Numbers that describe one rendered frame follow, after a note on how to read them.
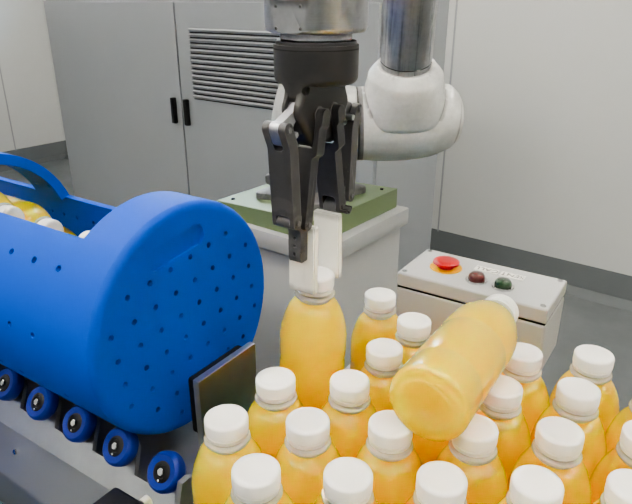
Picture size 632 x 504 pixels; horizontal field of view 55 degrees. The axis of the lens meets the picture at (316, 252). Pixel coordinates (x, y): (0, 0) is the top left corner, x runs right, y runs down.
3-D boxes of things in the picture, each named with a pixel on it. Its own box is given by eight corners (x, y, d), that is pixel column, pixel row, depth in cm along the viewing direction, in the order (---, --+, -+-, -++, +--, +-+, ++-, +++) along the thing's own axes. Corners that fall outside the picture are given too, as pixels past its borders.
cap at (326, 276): (341, 287, 63) (341, 272, 62) (320, 301, 60) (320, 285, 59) (310, 277, 65) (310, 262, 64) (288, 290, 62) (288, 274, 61)
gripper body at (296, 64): (307, 32, 58) (308, 129, 62) (251, 37, 52) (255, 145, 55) (377, 35, 54) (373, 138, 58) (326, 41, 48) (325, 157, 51)
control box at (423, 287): (422, 308, 94) (427, 246, 90) (556, 345, 84) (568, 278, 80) (393, 335, 86) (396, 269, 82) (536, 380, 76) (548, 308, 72)
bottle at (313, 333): (351, 428, 71) (361, 284, 63) (317, 463, 65) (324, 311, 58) (302, 405, 74) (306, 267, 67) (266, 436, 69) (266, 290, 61)
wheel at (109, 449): (120, 421, 73) (108, 419, 71) (146, 435, 71) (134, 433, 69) (105, 458, 72) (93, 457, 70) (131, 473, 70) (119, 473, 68)
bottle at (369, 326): (408, 420, 85) (417, 301, 77) (385, 449, 79) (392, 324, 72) (364, 403, 88) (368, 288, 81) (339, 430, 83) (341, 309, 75)
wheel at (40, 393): (44, 381, 81) (32, 378, 79) (66, 392, 78) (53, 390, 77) (30, 414, 80) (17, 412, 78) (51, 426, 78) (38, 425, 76)
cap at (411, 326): (436, 338, 69) (437, 324, 69) (406, 344, 68) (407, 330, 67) (420, 322, 73) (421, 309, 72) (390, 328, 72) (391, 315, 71)
